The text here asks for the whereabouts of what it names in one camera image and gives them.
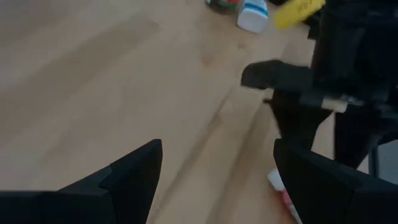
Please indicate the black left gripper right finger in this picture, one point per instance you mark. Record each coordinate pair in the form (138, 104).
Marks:
(342, 196)

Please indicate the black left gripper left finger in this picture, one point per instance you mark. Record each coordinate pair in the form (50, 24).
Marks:
(109, 196)

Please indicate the multivitamin gummies bottle white cap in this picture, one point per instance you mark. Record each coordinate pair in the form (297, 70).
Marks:
(227, 3)

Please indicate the pink medicine bottle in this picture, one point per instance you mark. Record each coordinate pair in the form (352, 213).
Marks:
(276, 182)

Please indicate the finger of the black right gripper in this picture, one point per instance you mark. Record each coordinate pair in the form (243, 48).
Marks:
(298, 121)
(354, 140)

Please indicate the small white bottle blue label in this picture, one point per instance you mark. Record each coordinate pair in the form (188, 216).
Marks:
(253, 14)

